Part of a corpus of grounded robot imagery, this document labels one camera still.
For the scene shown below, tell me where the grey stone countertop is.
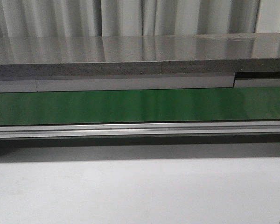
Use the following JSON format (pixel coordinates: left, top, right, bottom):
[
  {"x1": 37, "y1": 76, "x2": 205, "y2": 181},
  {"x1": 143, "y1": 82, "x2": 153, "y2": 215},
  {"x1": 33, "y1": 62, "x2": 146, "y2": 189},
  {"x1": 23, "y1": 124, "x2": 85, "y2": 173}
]
[{"x1": 0, "y1": 33, "x2": 280, "y2": 80}]

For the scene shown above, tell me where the green conveyor belt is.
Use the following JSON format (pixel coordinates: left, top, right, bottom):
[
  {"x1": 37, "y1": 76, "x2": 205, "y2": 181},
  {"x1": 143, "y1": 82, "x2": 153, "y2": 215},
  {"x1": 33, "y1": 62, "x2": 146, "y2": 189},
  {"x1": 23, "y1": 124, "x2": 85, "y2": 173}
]
[{"x1": 0, "y1": 87, "x2": 280, "y2": 126}]

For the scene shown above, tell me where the grey cabinet front panel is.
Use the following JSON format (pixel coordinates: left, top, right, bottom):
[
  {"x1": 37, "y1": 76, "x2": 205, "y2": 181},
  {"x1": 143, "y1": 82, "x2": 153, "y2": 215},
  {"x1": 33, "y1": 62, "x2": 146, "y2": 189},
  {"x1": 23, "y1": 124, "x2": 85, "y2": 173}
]
[{"x1": 0, "y1": 72, "x2": 280, "y2": 93}]

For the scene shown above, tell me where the white pleated curtain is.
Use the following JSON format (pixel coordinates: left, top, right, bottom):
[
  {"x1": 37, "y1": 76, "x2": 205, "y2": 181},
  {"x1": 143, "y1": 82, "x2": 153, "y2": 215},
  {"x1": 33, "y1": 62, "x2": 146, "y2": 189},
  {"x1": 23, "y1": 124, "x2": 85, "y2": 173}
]
[{"x1": 0, "y1": 0, "x2": 280, "y2": 37}]

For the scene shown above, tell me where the aluminium conveyor frame rail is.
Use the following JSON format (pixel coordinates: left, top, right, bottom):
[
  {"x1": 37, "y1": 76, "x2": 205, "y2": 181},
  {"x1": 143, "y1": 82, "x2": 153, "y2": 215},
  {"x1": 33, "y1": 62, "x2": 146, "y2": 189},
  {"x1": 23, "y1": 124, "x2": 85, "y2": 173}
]
[{"x1": 0, "y1": 120, "x2": 280, "y2": 140}]

